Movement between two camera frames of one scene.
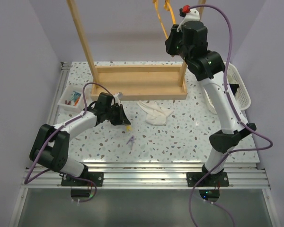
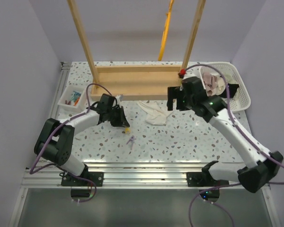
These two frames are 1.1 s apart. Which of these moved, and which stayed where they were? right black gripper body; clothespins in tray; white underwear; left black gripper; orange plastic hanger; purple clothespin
Moved: orange plastic hanger; right black gripper body
Stayed: clothespins in tray; left black gripper; white underwear; purple clothespin
